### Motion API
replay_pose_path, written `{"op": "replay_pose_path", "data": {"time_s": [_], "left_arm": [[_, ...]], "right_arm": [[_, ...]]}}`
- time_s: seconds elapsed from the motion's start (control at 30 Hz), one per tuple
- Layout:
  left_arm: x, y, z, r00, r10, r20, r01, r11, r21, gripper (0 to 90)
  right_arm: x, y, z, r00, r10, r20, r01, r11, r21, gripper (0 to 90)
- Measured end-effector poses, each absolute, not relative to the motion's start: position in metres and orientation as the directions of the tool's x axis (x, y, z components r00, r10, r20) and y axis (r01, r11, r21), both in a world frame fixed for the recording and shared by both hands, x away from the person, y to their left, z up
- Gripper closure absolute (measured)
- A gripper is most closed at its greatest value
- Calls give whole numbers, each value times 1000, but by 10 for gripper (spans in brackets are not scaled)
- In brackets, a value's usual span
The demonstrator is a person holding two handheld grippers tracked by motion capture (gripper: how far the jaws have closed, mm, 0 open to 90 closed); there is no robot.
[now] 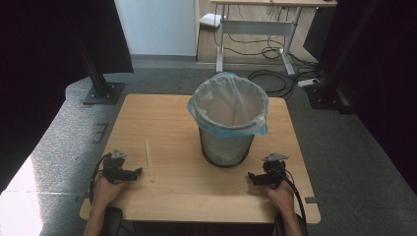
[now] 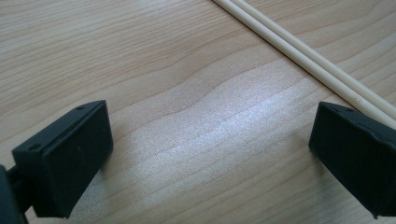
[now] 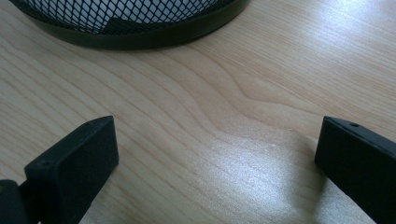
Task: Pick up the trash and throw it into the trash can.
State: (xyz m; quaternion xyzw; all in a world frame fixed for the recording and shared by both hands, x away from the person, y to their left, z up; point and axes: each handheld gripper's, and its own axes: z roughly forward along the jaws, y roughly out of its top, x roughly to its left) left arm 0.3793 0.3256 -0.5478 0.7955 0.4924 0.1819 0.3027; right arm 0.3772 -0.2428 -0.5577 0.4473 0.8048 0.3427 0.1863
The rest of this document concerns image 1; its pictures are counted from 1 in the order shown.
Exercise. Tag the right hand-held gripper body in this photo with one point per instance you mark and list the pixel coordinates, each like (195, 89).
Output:
(273, 172)

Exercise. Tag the grey tape strip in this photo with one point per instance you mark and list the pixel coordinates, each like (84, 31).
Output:
(310, 199)

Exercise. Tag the wooden chopstick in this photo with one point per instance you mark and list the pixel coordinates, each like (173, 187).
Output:
(150, 160)

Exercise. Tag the white desk frame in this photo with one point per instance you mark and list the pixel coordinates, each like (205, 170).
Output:
(259, 28)

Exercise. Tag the black curtain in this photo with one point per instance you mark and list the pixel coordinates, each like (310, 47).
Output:
(49, 65)
(387, 82)

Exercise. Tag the metal mesh trash bin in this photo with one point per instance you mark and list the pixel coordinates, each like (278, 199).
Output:
(226, 149)

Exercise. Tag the white power strip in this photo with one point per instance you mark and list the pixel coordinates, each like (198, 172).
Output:
(308, 82)

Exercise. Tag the pale blue bin bag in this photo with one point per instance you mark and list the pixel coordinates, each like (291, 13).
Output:
(229, 101)

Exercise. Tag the person's right hand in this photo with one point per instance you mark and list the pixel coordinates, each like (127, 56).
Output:
(281, 198)

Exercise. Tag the person's left hand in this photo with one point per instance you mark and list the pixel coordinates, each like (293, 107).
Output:
(106, 191)

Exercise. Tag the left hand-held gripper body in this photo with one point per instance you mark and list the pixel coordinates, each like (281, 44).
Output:
(113, 170)

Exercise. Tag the white box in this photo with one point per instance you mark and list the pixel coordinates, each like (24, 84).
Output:
(209, 19)

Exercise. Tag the black metal stand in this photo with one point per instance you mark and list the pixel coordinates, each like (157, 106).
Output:
(100, 85)
(327, 91)

